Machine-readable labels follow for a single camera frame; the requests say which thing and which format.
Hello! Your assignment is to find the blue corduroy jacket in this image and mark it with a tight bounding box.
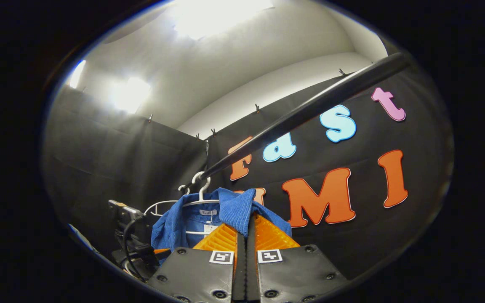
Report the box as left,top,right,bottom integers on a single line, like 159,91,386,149
151,187,292,263

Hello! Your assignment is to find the black clothes rack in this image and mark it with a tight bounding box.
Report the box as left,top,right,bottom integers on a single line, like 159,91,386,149
181,52,412,194

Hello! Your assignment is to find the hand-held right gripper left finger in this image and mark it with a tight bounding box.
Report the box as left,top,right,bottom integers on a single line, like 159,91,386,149
147,223,248,303

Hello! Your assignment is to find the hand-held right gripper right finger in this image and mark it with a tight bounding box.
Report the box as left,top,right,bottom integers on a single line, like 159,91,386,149
247,212,349,303

